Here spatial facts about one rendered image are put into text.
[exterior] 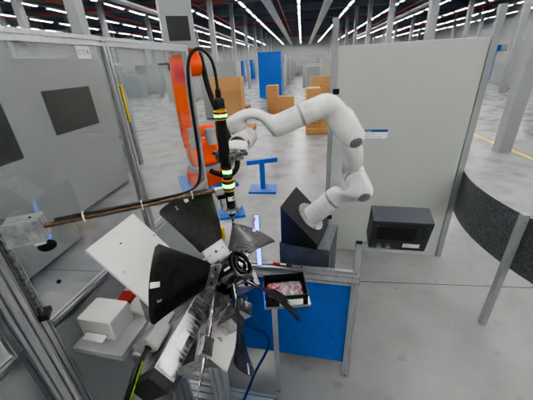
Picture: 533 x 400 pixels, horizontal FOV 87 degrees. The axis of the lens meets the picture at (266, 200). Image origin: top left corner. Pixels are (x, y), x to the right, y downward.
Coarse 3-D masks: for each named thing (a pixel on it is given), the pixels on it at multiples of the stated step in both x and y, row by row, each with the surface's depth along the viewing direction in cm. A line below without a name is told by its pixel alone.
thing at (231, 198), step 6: (216, 90) 89; (216, 96) 90; (216, 102) 90; (222, 102) 90; (216, 108) 90; (222, 108) 90; (228, 192) 103; (228, 198) 104; (234, 198) 105; (228, 204) 105; (234, 204) 106
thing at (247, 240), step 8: (232, 232) 134; (240, 232) 135; (248, 232) 136; (256, 232) 138; (232, 240) 128; (240, 240) 128; (248, 240) 128; (256, 240) 130; (264, 240) 132; (272, 240) 136; (232, 248) 121; (240, 248) 122; (248, 248) 121; (256, 248) 123
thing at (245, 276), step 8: (224, 256) 108; (232, 256) 105; (240, 256) 109; (224, 264) 104; (232, 264) 102; (248, 264) 110; (224, 272) 103; (232, 272) 101; (240, 272) 104; (248, 272) 108; (224, 280) 104; (232, 280) 103; (240, 280) 103; (216, 288) 105; (224, 288) 108
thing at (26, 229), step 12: (24, 216) 83; (36, 216) 83; (0, 228) 78; (12, 228) 79; (24, 228) 80; (36, 228) 81; (48, 228) 87; (12, 240) 80; (24, 240) 81; (36, 240) 82
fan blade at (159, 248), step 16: (160, 256) 83; (176, 256) 87; (192, 256) 92; (160, 272) 83; (176, 272) 87; (192, 272) 92; (208, 272) 98; (160, 288) 82; (176, 288) 87; (192, 288) 93; (160, 304) 83; (176, 304) 88
